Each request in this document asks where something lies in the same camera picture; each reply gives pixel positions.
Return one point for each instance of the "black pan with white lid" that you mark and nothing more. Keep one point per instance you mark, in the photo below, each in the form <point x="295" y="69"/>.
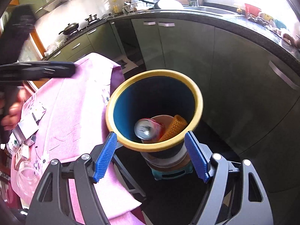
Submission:
<point x="164" y="4"/>

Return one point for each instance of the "red white packet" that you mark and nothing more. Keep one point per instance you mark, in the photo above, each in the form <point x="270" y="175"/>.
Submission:
<point x="23" y="154"/>

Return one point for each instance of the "steel sink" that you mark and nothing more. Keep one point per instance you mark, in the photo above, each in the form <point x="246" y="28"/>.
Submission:
<point x="211" y="10"/>

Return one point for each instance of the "dark counter cabinets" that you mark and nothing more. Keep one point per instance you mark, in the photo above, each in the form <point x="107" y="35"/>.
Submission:
<point x="249" y="84"/>

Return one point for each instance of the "person's left hand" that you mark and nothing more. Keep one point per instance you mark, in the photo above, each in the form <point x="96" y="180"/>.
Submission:
<point x="14" y="115"/>

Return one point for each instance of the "white dish rack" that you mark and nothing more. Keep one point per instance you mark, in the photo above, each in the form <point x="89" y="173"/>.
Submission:
<point x="134" y="6"/>

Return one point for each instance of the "black wok with lid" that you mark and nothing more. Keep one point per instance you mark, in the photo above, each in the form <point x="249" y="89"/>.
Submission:
<point x="69" y="29"/>

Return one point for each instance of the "small steel pot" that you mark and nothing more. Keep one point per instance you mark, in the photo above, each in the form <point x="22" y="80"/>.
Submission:
<point x="92" y="19"/>

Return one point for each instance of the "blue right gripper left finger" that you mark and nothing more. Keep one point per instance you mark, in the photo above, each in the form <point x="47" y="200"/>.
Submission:
<point x="102" y="155"/>

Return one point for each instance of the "crushed red cola can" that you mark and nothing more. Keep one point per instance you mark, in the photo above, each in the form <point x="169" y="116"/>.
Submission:
<point x="148" y="129"/>

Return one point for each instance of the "yellow rimmed trash bin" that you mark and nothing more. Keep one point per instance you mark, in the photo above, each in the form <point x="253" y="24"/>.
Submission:
<point x="155" y="93"/>

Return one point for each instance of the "purple cardboard box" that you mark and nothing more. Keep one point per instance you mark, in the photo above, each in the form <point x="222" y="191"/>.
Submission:
<point x="25" y="129"/>

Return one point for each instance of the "green lower cabinets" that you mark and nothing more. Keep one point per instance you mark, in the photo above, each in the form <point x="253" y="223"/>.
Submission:
<point x="99" y="38"/>

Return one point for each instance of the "dark floor mat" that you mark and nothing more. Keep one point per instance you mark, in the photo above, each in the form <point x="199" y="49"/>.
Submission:
<point x="125" y="63"/>

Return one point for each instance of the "plastic bag on counter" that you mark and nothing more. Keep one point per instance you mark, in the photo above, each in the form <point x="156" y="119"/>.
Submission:
<point x="51" y="48"/>

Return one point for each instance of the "yellow oil bottle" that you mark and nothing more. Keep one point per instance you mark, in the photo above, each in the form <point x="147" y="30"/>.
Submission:
<point x="115" y="7"/>

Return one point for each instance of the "snack wrapper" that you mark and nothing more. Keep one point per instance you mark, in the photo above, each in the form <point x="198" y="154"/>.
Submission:
<point x="37" y="110"/>

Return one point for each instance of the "clear plastic cup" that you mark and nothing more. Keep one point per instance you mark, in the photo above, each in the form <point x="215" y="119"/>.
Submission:
<point x="27" y="179"/>

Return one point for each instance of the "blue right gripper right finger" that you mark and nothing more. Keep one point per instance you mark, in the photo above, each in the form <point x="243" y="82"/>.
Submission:
<point x="198" y="156"/>

